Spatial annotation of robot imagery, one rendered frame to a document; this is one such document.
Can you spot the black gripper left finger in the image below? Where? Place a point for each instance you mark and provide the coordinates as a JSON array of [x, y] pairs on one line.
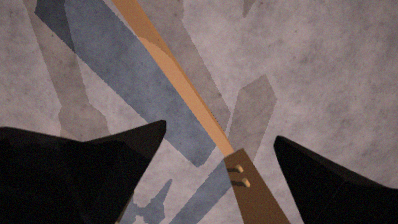
[[100, 174]]

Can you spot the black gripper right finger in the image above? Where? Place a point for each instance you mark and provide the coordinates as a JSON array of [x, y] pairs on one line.
[[329, 193]]

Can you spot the long wooden rail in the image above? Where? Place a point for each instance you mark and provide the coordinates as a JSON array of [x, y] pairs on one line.
[[150, 38]]

